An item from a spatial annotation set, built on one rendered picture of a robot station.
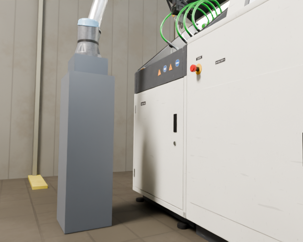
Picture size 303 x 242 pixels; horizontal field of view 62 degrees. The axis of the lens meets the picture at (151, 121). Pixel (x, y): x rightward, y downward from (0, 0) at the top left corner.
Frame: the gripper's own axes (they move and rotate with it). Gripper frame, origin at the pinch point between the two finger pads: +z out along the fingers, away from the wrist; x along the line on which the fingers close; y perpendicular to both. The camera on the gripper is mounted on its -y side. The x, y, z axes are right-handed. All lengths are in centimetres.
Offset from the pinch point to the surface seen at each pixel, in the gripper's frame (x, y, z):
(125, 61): -167, -21, -22
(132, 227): 17, 41, 122
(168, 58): 15.5, 20.1, 29.0
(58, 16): -163, 64, -62
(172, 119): 21, 20, 65
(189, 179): 37, 20, 95
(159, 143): 6, 20, 78
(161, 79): 8.2, 20.1, 40.0
